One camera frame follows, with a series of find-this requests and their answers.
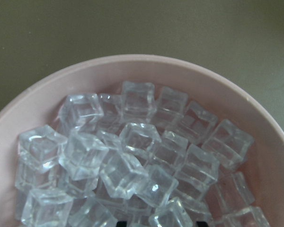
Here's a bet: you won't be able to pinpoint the pink bowl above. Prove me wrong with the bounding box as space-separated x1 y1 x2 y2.
0 54 284 227

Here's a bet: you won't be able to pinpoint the clear fake ice cubes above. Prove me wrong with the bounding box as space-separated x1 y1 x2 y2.
15 81 269 227

